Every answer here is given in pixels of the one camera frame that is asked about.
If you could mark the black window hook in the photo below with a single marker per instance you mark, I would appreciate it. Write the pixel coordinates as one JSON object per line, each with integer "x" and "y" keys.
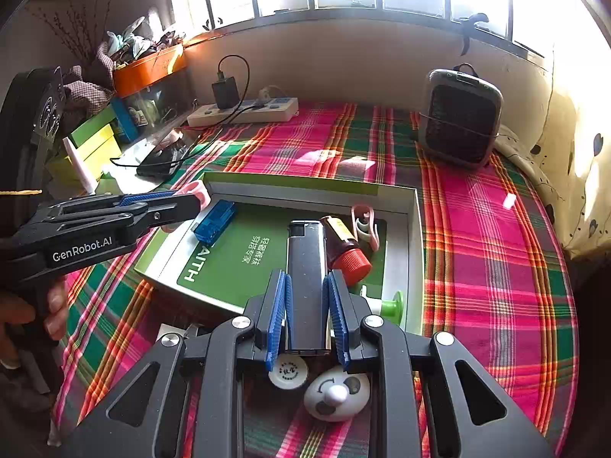
{"x": 470, "y": 28}

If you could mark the grey space heater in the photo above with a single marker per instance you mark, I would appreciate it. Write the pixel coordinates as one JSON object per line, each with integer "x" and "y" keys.
{"x": 460, "y": 119}

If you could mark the white tube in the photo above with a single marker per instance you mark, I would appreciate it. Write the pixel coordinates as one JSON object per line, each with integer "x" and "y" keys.
{"x": 79, "y": 167}

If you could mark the green tissue packet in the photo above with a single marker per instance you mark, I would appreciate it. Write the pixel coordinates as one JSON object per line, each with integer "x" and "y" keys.
{"x": 110, "y": 183}

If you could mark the orange plastic box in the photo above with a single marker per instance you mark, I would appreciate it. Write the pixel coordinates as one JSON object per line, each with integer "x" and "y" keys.
{"x": 148, "y": 69}

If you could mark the red plastic bottle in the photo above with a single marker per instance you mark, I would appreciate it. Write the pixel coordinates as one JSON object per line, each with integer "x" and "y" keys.
{"x": 351, "y": 262}

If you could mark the small white round jar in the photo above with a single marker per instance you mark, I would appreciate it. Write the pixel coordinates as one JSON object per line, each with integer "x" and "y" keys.
{"x": 289, "y": 372}

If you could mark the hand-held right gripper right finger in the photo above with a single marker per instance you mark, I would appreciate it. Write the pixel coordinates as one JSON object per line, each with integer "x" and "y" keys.
{"x": 336, "y": 319}

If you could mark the blue translucent usb device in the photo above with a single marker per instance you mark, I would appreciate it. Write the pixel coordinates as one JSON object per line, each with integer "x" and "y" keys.
{"x": 215, "y": 222}

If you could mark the small pink plastic clip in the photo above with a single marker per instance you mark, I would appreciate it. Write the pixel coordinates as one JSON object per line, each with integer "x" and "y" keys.
{"x": 198, "y": 191}

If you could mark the brown checkered cloth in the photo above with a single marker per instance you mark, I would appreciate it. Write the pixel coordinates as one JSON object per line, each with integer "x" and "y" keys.
{"x": 88, "y": 90}

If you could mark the small white paper scrap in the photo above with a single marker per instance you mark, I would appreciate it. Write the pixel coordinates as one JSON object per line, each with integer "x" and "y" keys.
{"x": 510, "y": 200}

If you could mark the white paper sheet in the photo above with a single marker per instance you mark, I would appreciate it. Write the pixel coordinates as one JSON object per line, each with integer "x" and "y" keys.
{"x": 131, "y": 157}

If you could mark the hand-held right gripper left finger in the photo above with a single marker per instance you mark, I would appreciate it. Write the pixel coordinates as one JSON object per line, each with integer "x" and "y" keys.
{"x": 277, "y": 315}

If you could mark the dried branches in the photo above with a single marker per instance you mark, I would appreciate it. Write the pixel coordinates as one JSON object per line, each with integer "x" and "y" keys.
{"x": 81, "y": 14}

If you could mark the black panda-print bag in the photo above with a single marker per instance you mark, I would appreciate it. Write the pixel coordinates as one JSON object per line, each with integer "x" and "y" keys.
{"x": 24, "y": 129}

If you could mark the yellow-green carton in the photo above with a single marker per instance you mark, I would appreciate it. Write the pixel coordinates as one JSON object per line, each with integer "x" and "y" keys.
{"x": 95, "y": 152}

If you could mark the heart print curtain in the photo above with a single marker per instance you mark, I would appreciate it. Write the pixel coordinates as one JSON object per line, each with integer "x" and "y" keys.
{"x": 573, "y": 152}

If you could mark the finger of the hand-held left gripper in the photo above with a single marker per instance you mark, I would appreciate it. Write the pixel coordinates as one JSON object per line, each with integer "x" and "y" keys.
{"x": 143, "y": 198}
{"x": 181, "y": 207}

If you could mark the green cardboard box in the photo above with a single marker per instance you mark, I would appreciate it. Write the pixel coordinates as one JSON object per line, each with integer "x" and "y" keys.
{"x": 229, "y": 267}

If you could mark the black smartphone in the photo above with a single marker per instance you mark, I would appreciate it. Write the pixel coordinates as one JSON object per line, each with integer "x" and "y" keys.
{"x": 157, "y": 167}

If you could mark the clear glass tank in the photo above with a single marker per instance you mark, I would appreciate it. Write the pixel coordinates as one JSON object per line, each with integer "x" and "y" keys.
{"x": 157, "y": 102}

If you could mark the pink and white clip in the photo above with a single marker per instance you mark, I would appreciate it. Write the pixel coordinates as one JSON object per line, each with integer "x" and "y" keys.
{"x": 363, "y": 229}

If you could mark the blue carton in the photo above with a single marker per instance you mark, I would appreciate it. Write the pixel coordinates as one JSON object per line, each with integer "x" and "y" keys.
{"x": 123, "y": 119}

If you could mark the black charger adapter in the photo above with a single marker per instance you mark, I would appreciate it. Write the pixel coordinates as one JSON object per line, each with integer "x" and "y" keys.
{"x": 224, "y": 93}

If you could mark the white and green spool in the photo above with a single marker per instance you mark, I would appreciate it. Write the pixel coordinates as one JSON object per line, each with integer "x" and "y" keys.
{"x": 394, "y": 307}

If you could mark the panda face dome gadget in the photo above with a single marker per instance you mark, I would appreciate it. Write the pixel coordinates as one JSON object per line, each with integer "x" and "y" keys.
{"x": 334, "y": 396}

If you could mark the person's left hand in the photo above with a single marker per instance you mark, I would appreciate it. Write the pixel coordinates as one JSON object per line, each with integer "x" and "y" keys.
{"x": 56, "y": 305}

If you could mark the white power strip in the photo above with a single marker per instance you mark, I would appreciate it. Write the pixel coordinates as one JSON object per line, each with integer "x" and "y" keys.
{"x": 267, "y": 110}

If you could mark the silver lighter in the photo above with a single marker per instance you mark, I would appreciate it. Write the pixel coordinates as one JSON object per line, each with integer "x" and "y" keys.
{"x": 305, "y": 272}

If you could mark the plaid blanket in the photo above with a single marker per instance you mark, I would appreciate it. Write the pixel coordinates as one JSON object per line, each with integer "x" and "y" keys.
{"x": 477, "y": 272}

